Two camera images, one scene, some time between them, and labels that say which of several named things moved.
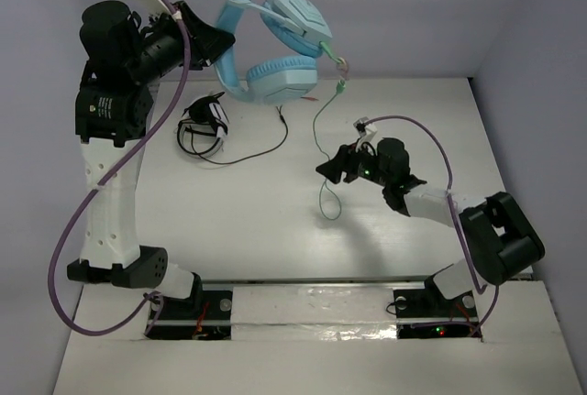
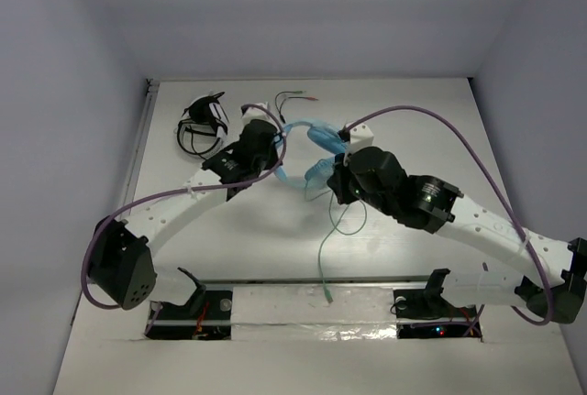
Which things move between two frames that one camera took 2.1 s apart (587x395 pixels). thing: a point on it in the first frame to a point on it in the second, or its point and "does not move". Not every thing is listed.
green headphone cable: [340, 89] to [329, 299]
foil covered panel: [313, 313] does not move
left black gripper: [193, 37] to [271, 146]
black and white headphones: [203, 126] does not move
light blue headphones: [294, 21] to [317, 176]
